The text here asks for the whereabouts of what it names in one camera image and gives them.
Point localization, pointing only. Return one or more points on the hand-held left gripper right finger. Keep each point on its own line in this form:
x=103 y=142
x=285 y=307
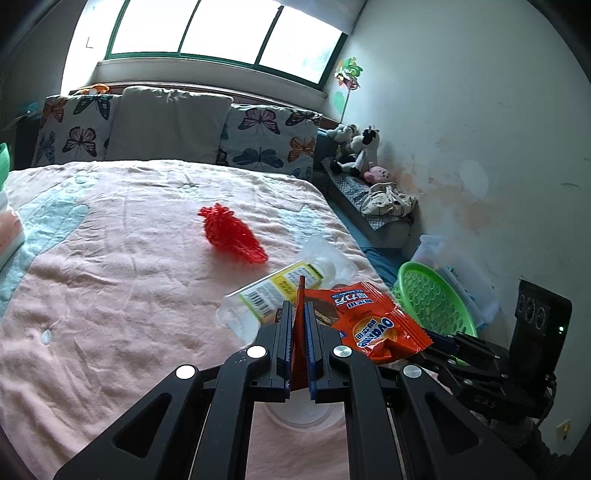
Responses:
x=311 y=341

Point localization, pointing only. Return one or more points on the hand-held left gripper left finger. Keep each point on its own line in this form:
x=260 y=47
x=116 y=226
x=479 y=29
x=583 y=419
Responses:
x=286 y=337

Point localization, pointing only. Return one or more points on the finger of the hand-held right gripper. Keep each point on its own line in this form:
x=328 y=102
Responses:
x=443 y=340
x=455 y=367

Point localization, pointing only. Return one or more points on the green plastic basket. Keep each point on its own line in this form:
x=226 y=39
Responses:
x=429 y=295

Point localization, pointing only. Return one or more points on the clear plastic bottle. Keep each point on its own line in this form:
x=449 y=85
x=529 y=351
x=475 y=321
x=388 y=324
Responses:
x=258 y=295

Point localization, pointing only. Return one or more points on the orange snack wrapper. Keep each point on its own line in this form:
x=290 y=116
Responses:
x=369 y=327

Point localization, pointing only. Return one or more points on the clear round lidded container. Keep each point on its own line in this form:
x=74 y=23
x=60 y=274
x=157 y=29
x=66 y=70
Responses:
x=300 y=415

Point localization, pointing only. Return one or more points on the clear plastic storage box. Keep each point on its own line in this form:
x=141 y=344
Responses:
x=434 y=249

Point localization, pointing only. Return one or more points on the blue sheet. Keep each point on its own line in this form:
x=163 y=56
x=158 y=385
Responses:
x=378 y=267

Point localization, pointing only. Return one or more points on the red mesh net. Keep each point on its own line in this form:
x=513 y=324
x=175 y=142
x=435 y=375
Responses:
x=231 y=233

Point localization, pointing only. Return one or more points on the crumpled beige cloth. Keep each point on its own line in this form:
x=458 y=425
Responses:
x=388 y=201

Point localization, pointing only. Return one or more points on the patterned bench cushion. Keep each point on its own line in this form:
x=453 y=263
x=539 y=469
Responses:
x=351 y=189

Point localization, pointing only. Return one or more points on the pink blanket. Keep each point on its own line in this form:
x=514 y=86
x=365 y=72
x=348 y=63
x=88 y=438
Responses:
x=115 y=300

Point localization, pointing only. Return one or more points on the pink plush toy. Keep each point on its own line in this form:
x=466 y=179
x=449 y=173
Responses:
x=377 y=174

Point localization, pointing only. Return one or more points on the butterfly print pillow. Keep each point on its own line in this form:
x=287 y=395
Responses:
x=74 y=134
x=268 y=138

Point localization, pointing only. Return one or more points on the cow plush toy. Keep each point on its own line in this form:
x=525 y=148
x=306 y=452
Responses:
x=367 y=147

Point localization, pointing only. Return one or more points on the grey plush toy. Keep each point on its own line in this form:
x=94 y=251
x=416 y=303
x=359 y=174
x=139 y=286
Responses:
x=342 y=134

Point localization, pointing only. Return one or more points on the grey pillow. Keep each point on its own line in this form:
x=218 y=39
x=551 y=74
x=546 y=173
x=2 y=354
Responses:
x=171 y=124

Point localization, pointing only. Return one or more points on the colourful pinwheel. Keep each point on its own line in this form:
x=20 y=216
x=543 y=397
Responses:
x=347 y=74

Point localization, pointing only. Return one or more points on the orange plush toy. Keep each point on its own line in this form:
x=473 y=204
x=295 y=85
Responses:
x=92 y=89

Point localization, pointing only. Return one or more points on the green framed window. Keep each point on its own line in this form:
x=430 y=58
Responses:
x=221 y=27

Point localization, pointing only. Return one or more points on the green bag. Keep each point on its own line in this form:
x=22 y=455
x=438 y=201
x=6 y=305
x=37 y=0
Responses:
x=3 y=161

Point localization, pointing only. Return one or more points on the wall socket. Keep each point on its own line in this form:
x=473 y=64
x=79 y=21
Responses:
x=563 y=428

